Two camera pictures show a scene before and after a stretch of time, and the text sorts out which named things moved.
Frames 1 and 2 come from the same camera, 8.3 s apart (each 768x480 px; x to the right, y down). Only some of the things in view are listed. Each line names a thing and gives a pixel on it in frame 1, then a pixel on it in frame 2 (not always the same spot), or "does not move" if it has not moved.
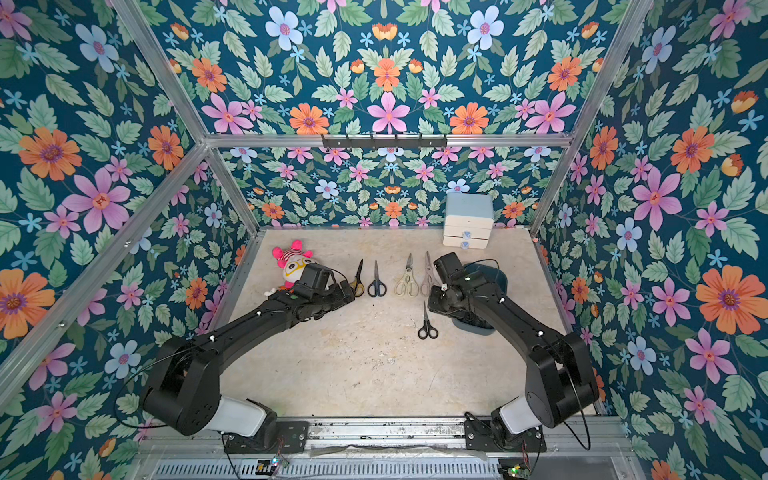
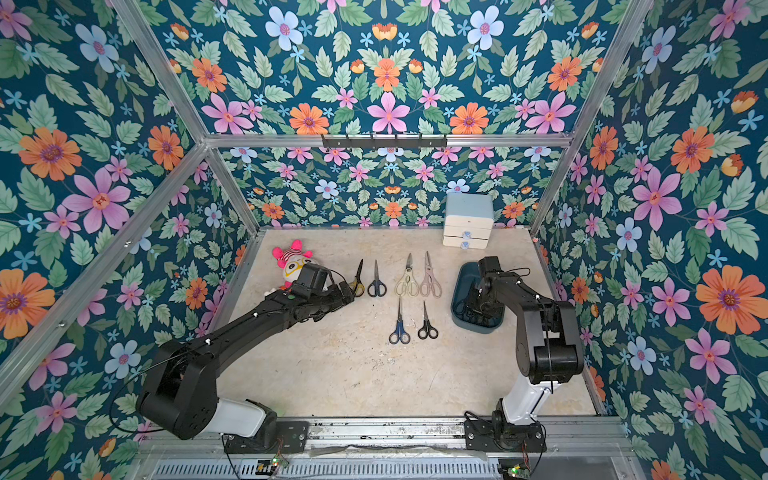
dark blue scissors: x=377 y=287 does not move
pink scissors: x=430 y=273 does not move
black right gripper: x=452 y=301 to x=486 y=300
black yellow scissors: x=356 y=285 does not move
